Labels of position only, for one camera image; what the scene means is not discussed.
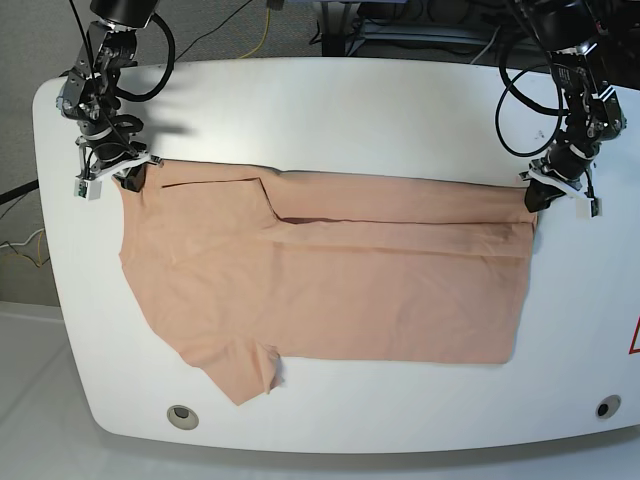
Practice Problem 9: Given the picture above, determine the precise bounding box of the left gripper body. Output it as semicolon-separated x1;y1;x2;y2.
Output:
520;141;600;199

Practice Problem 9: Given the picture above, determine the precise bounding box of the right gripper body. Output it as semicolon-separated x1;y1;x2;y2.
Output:
75;128;162;182

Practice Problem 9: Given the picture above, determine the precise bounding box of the peach orange T-shirt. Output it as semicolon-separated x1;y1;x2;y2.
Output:
120;161;537;404

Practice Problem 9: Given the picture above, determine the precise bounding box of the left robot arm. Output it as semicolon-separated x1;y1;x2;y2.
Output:
521;1;626;216

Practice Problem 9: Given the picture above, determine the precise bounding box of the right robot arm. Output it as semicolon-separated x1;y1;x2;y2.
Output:
56;1;176;200

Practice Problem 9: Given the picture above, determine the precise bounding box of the black bar at left edge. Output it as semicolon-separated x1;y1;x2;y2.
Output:
0;180;39;205

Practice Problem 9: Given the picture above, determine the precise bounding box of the red triangle warning sticker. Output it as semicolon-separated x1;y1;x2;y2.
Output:
629;318;640;355

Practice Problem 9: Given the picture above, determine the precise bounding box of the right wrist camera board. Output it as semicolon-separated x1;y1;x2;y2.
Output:
74;178;103;201

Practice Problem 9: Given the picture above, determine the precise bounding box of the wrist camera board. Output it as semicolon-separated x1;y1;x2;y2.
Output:
575;197;602;220
74;178;103;201

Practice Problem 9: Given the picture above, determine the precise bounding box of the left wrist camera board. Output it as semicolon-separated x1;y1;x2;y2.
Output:
575;197;602;220

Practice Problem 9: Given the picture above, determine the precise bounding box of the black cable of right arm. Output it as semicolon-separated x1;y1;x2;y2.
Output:
112;12;176;104

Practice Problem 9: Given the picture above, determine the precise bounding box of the white cable at left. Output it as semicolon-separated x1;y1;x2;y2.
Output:
0;227;47;251

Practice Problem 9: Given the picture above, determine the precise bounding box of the aluminium frame rack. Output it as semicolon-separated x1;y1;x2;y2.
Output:
309;1;521;65

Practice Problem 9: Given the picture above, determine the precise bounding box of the yellow cable on floor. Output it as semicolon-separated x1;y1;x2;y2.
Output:
238;4;274;61

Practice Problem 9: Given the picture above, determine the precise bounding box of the right table cable grommet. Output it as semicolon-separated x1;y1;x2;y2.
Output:
596;395;622;420

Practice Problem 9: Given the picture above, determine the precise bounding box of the table cable grommet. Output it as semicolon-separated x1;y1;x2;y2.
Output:
596;395;622;420
167;405;199;431

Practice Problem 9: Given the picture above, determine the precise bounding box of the left table cable grommet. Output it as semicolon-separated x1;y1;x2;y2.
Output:
167;405;199;431

